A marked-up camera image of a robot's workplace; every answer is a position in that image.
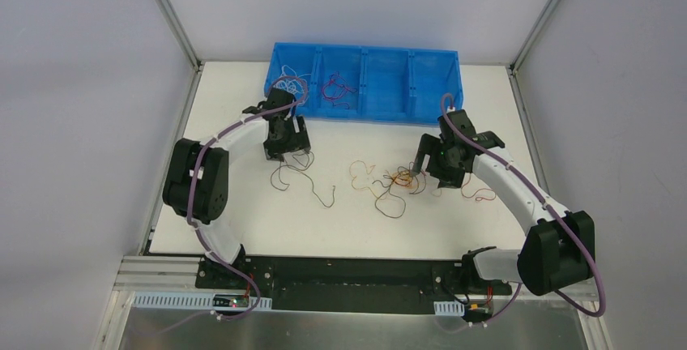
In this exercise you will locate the left white slotted cable duct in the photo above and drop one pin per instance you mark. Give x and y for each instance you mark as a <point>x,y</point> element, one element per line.
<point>224,302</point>

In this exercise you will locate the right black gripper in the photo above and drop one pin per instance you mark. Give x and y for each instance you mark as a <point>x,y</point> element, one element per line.
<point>433,160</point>

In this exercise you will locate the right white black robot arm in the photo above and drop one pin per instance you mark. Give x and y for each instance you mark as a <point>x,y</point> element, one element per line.
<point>559,247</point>

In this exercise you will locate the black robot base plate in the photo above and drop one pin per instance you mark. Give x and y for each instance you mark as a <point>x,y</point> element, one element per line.
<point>350,285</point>

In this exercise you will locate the blue four-compartment plastic bin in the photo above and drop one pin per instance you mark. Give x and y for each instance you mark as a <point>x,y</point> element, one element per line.
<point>366,83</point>

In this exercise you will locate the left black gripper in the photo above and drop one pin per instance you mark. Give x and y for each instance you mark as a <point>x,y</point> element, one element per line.
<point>287,147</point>

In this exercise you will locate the right white slotted cable duct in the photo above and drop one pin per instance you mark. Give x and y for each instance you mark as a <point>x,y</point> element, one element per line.
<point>448,308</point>

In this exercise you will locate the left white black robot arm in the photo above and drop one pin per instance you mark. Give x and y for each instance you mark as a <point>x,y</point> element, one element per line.
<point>197,183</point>

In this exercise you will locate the white slotted cable duct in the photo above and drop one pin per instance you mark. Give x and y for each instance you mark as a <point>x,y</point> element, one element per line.
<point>448,308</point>
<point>224,302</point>

